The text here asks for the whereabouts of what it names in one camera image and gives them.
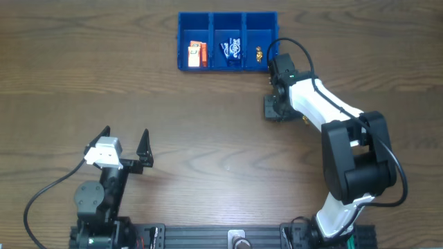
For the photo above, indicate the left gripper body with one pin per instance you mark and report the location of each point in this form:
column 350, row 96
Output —
column 133, row 166

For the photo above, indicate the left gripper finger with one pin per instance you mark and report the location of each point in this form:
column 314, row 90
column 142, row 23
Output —
column 103, row 133
column 145, row 152

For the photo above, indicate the gold candy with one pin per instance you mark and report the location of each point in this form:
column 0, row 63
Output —
column 306, row 120
column 259, row 54

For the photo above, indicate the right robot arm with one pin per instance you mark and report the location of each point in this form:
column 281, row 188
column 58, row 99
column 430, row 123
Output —
column 311, row 102

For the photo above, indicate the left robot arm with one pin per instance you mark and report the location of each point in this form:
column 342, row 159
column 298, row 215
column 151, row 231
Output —
column 110, row 193

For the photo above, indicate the orange candy box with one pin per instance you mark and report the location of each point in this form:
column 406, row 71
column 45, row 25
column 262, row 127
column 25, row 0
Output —
column 204, row 55
column 194, row 57

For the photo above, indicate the blue candy pack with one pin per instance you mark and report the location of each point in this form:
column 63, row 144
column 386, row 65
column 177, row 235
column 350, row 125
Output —
column 235, row 50
column 224, row 48

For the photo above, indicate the blue tray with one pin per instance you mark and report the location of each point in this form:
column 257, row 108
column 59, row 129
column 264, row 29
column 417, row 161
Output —
column 228, row 24

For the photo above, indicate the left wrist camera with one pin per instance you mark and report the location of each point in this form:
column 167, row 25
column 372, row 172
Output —
column 104, row 152

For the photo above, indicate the mounting rail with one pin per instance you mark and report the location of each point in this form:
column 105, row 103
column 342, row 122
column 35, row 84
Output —
column 200, row 238

